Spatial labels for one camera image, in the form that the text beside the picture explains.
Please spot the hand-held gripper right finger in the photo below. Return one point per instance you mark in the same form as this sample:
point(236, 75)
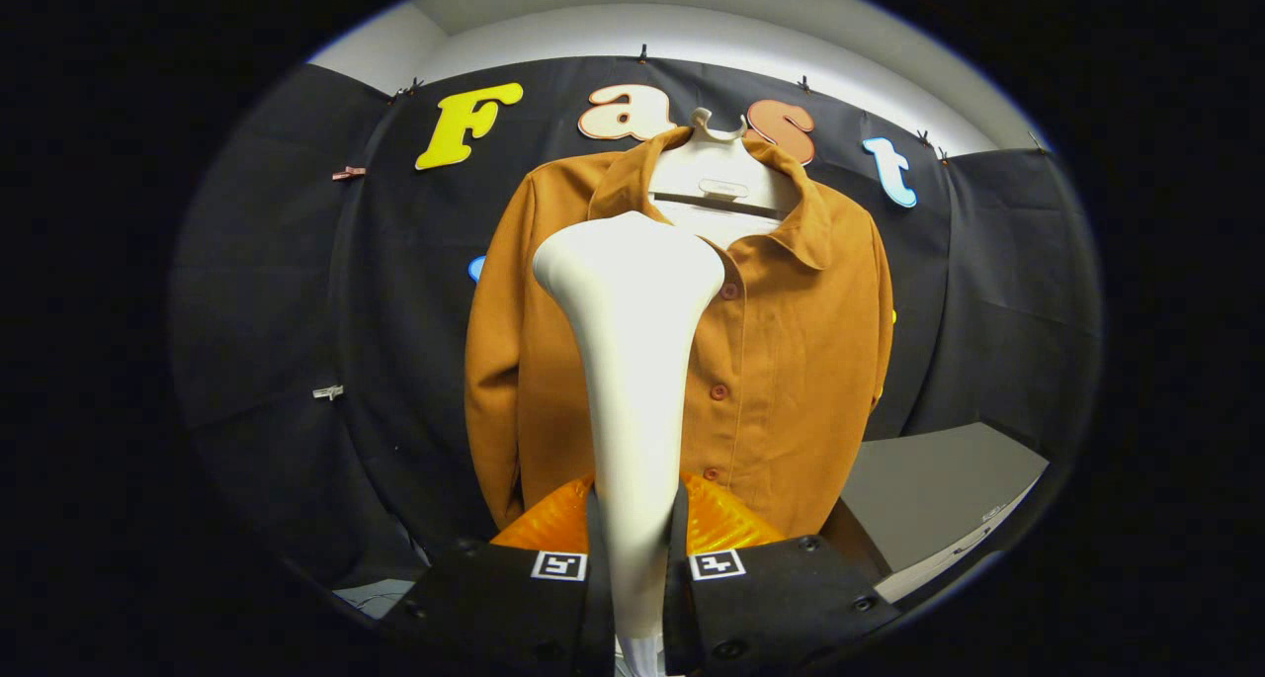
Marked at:
point(676, 618)

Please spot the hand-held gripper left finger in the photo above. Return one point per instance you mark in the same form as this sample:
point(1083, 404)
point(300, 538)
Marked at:
point(598, 618)

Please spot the white garment steamer head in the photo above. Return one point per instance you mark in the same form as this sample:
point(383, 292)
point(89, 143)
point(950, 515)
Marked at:
point(632, 361)

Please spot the orange-brown button shirt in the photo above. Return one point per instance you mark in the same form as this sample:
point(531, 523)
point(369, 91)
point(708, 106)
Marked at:
point(791, 361)

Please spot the white clothes hanger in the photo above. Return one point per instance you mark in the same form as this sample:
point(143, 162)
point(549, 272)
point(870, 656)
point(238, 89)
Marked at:
point(721, 168)

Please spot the grey drawer cabinet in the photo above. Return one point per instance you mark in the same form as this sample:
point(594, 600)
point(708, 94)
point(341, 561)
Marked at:
point(929, 489)

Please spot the white cloth clip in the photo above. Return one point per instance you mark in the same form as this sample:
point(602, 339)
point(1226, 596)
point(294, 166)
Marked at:
point(328, 392)

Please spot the black backdrop cloth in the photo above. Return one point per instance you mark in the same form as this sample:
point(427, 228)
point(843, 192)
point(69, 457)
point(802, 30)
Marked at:
point(296, 311)

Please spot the red cloth clip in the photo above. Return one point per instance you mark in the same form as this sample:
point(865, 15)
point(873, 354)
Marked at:
point(349, 173)

